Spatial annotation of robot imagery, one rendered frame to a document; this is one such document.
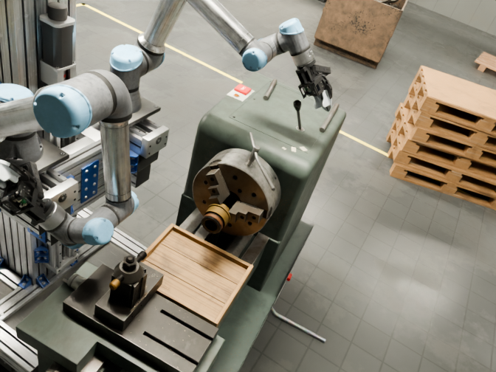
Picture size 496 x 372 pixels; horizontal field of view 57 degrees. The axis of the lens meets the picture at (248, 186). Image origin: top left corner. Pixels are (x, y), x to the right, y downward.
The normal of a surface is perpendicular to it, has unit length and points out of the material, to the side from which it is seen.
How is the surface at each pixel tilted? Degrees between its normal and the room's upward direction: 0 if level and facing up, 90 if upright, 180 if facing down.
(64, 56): 90
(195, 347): 0
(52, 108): 86
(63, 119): 86
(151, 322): 0
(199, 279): 0
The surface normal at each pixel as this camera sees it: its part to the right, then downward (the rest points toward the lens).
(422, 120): -0.21, 0.57
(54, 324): 0.24, -0.76
